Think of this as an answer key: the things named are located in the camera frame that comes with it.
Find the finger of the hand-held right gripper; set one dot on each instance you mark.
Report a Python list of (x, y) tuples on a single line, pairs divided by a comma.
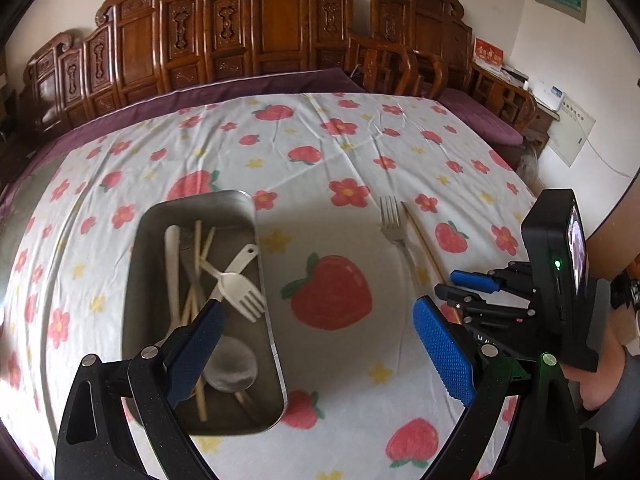
[(472, 280), (452, 297)]

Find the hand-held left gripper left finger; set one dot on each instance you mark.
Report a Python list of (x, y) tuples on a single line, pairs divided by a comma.
[(200, 345)]

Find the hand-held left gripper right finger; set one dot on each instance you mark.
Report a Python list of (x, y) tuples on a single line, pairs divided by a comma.
[(442, 345)]

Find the metal spoon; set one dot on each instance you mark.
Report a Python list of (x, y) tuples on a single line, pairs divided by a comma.
[(230, 365)]

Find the wooden chopstick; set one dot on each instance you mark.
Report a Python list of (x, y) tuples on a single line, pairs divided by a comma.
[(191, 302), (422, 242), (198, 240), (207, 247)]

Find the white plastic fork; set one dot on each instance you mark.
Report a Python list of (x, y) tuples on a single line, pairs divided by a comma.
[(242, 297)]

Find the metal fork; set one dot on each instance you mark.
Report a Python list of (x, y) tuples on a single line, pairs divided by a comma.
[(392, 230)]

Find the metal tray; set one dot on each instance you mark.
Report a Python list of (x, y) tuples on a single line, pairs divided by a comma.
[(150, 260)]

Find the person's right forearm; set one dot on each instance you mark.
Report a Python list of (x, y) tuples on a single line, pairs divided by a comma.
[(610, 375)]

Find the grey fluffy object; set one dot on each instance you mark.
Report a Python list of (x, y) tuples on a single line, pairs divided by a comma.
[(530, 165)]

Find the short purple bench cushion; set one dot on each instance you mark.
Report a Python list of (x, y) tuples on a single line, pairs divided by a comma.
[(480, 115)]

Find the white router box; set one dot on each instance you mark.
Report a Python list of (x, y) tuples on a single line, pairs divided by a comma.
[(549, 96)]

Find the floral tablecloth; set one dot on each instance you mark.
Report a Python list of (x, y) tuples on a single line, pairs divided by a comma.
[(325, 170)]

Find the red desk calendar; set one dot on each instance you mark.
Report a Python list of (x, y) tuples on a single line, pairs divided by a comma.
[(487, 55)]

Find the wooden armchair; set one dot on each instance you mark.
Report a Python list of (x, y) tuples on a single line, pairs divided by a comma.
[(395, 70)]

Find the long purple bench cushion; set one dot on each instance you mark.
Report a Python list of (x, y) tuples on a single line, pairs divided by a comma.
[(150, 110)]

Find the short carved wooden bench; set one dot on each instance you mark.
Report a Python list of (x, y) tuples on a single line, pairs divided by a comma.
[(430, 20)]

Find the long carved wooden bench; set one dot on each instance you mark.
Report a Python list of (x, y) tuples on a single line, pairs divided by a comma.
[(200, 35)]

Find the white wall sheet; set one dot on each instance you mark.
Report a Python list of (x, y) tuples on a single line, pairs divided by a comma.
[(572, 132)]

